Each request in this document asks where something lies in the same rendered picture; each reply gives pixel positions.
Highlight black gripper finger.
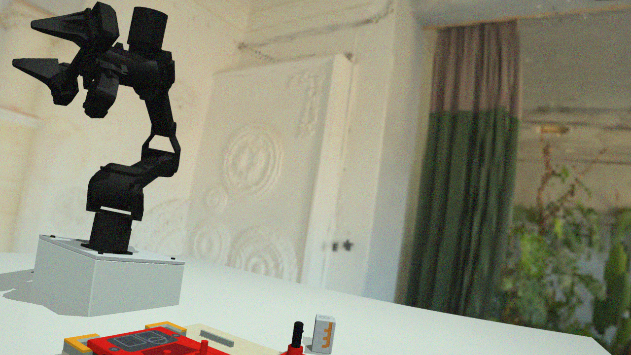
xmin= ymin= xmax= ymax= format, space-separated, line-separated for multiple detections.
xmin=12 ymin=58 xmax=61 ymax=98
xmin=31 ymin=8 xmax=95 ymax=52

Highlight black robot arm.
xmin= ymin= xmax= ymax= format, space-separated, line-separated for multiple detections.
xmin=81 ymin=6 xmax=181 ymax=255

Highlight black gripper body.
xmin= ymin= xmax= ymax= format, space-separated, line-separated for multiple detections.
xmin=53 ymin=2 xmax=133 ymax=106

